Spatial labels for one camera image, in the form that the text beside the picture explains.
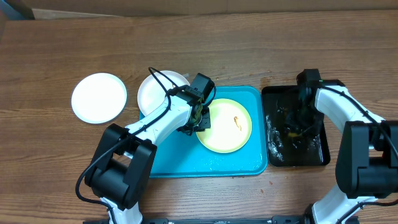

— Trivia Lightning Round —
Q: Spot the white plate with sauce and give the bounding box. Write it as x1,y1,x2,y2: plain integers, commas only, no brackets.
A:
71,73,127,124

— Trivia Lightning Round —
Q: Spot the teal plastic tray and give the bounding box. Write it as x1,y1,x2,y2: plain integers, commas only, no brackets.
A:
150,86,268,178

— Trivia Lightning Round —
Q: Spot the black plastic tray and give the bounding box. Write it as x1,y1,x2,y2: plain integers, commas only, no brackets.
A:
261,85,330,167

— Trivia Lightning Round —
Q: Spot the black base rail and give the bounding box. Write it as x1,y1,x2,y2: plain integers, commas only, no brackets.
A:
83,214,360,224

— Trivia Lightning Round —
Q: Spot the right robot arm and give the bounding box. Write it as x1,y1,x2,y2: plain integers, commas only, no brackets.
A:
285,69,397,223

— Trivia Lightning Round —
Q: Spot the yellow plate with sauce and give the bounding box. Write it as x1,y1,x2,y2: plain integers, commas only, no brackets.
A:
197,98,252,154

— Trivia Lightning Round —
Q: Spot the white plate upper left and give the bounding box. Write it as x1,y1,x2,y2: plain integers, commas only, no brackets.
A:
137,70,190,116

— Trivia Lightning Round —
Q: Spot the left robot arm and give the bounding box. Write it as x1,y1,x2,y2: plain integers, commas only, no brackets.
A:
75,91,210,223

